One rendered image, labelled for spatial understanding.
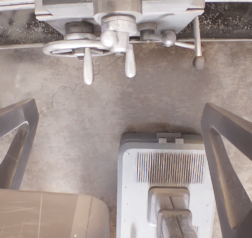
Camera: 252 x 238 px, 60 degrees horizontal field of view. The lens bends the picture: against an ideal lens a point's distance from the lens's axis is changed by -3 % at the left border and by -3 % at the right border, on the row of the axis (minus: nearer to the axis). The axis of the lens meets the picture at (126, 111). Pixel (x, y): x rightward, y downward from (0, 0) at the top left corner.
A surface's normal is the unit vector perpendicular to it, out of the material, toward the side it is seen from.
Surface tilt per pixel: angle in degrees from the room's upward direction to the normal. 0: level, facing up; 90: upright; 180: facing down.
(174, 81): 0
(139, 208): 0
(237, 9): 0
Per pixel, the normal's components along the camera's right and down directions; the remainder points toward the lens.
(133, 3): 0.44, 0.11
